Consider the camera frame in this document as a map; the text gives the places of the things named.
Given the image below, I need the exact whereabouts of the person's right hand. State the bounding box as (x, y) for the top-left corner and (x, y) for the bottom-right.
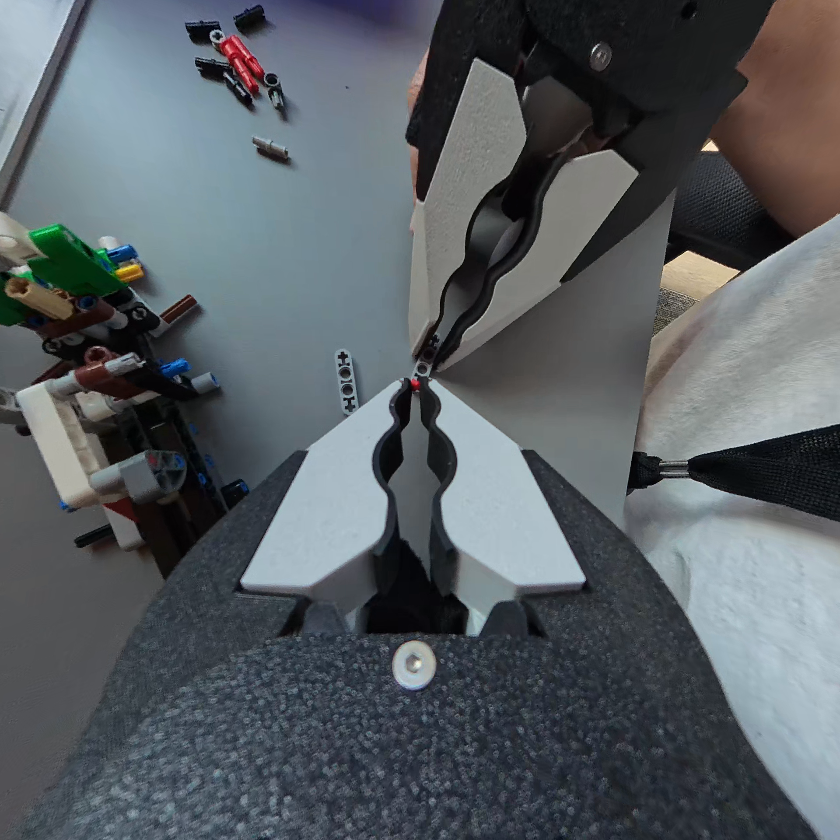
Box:
(407, 49), (431, 232)

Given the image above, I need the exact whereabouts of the black strap with metal ring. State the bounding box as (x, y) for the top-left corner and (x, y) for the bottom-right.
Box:
(626, 423), (840, 522)

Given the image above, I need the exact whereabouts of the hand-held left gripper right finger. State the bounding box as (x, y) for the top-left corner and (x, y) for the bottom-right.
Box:
(418, 378), (587, 635)

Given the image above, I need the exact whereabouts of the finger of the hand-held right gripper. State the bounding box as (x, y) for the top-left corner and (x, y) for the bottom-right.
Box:
(433, 150), (639, 370)
(408, 58), (527, 357)

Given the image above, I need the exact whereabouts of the black mesh office chair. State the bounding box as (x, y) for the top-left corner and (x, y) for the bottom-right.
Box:
(663, 150), (798, 271)

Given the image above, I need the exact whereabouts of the person's right forearm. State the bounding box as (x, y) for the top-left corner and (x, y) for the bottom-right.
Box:
(709, 26), (840, 238)

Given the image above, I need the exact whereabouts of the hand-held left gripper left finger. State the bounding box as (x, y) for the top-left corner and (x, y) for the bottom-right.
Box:
(239, 377), (411, 634)

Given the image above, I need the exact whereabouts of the partly built lego truck chassis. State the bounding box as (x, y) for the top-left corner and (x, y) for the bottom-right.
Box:
(0, 211), (250, 580)

